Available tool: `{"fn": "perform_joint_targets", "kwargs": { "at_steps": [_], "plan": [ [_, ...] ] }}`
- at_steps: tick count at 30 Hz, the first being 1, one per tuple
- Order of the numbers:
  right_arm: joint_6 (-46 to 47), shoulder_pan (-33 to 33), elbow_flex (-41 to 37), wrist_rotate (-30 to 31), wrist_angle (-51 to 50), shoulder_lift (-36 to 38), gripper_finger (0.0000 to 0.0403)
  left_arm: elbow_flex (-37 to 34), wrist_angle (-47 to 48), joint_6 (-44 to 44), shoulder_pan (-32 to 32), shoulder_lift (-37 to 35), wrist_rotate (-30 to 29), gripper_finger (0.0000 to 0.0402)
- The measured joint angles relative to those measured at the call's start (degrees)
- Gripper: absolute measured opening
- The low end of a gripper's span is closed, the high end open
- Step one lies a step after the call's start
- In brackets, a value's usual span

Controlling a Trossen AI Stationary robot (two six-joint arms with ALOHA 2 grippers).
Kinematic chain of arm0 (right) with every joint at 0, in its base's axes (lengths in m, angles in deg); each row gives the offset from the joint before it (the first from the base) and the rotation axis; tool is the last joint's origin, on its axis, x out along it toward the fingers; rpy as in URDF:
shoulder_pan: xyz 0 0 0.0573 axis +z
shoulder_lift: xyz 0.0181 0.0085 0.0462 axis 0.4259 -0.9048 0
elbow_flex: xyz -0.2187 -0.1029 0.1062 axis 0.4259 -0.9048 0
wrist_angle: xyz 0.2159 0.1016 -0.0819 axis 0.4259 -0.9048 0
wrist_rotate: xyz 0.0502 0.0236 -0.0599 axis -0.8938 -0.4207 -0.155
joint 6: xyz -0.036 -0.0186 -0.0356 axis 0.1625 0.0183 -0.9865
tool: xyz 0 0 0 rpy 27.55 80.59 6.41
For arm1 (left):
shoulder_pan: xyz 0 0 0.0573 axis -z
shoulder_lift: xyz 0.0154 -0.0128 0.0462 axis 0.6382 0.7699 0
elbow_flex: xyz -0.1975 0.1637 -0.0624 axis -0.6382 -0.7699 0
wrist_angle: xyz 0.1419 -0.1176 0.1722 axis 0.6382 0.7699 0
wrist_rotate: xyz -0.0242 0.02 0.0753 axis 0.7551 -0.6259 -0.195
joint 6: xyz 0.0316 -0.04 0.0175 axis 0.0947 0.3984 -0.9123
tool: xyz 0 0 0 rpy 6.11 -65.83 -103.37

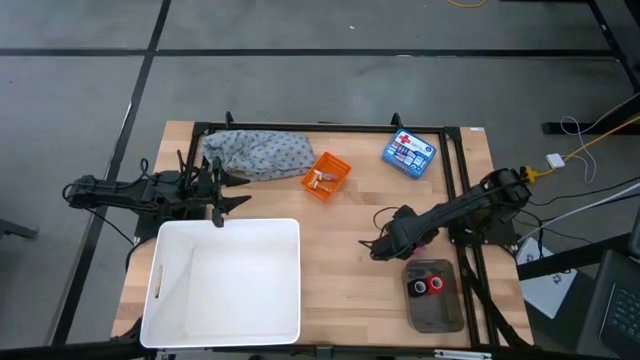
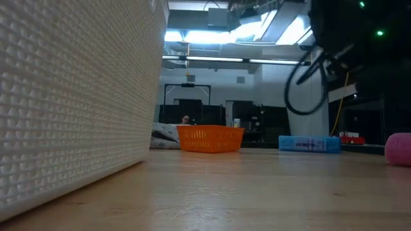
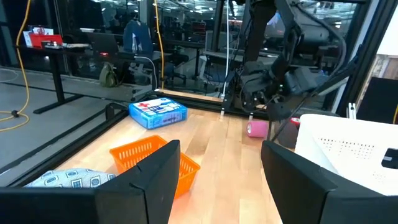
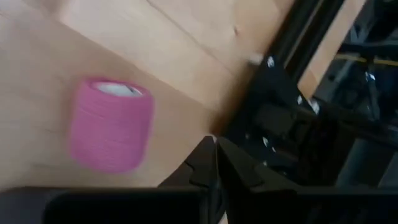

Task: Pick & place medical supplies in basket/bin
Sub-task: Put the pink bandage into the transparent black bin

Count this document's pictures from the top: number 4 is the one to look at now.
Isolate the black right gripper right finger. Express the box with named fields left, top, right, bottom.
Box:
left=216, top=136, right=299, bottom=191

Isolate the black table frame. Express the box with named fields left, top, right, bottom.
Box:
left=264, top=0, right=348, bottom=82

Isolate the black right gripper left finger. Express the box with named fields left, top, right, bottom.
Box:
left=157, top=135, right=219, bottom=191

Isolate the yellow cable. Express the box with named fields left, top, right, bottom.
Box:
left=335, top=53, right=398, bottom=67

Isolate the pink bandage roll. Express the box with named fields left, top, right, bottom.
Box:
left=68, top=77, right=155, bottom=174

